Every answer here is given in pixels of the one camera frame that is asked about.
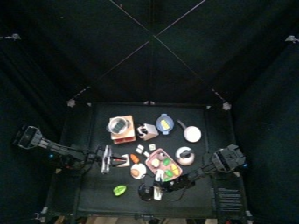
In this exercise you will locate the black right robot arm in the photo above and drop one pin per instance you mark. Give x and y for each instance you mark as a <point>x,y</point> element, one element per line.
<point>218,164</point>

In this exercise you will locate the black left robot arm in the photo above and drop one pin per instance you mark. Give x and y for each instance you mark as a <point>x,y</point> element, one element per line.
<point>58,148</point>

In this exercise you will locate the silver toy pot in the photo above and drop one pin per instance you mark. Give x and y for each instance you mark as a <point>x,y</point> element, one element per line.
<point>119,125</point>

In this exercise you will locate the orange toy carrot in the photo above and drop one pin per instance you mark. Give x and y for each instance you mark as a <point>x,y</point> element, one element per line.
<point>134,158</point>

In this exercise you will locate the white plate with egg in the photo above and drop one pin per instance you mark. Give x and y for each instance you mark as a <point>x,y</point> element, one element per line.
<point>138,171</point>

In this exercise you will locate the green toy vegetable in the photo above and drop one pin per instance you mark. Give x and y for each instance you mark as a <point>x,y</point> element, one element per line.
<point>170,173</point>
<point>166,161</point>

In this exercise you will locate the small white toy cube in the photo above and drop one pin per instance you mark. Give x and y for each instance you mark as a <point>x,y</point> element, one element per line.
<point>141,148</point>
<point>153,147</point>
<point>147,154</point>

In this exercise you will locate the beige round toy food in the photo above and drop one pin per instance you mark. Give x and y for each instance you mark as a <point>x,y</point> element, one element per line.
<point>155,162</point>

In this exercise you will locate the pink toy tray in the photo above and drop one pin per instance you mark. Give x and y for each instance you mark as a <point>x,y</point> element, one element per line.
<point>163,165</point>

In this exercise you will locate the yellow toy food slice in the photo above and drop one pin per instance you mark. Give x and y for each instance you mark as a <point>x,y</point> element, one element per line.
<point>175,170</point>

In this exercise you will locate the green toy leaf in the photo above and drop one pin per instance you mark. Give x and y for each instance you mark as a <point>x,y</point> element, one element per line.
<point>119,190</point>

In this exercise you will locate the wooden toy stove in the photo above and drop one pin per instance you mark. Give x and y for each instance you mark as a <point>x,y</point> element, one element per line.
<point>123,131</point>

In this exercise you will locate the yellow toy butter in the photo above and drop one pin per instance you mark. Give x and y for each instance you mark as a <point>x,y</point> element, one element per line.
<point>166,124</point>

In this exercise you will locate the white toy frying pan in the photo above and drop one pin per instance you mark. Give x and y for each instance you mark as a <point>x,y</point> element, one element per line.
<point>191,133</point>

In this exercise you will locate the metal frame corner bracket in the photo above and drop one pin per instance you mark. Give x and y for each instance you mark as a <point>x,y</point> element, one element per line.
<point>226,106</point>
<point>71,102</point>
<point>15,37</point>
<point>292,38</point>

